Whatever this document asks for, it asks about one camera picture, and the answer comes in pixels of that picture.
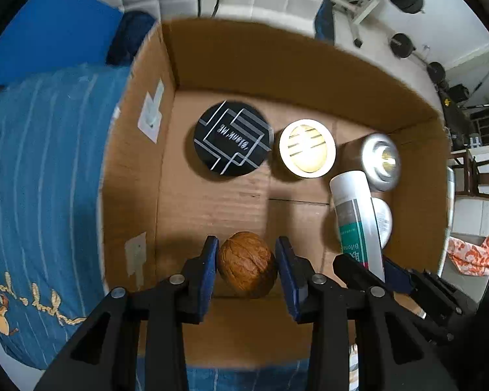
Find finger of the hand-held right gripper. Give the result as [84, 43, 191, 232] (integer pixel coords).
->
[384, 257, 479, 318]
[333, 254, 386, 290]

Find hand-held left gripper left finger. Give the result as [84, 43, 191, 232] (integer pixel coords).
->
[35, 235, 221, 391]

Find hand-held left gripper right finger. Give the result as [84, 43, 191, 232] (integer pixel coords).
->
[274, 236, 459, 391]

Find brown walnut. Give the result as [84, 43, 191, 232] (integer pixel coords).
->
[217, 231, 278, 299]

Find white oval case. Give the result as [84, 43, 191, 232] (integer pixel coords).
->
[371, 197, 393, 249]

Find white green tube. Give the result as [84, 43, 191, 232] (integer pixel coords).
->
[329, 171, 386, 283]

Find cardboard box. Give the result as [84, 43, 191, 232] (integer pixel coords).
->
[100, 18, 453, 365]

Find gold round compact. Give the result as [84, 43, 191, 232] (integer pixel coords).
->
[279, 119, 337, 179]

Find black round compact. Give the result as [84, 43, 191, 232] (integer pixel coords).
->
[193, 100, 274, 177]

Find orange patterned cloth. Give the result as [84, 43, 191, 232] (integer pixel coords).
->
[448, 232, 489, 278]

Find grey chair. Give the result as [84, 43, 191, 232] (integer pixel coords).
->
[445, 166, 457, 233]

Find dark wooden chair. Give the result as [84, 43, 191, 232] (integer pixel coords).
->
[448, 149, 489, 202]

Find blue striped blanket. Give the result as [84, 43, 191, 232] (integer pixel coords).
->
[0, 65, 310, 391]

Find short barbell with black plates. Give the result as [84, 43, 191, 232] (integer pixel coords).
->
[389, 33, 447, 84]

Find black blue bench pad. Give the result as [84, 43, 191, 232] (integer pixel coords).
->
[314, 0, 337, 43]

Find dark blue cloth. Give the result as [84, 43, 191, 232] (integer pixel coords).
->
[106, 10, 156, 66]

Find blue foam mat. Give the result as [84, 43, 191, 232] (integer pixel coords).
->
[0, 0, 125, 88]

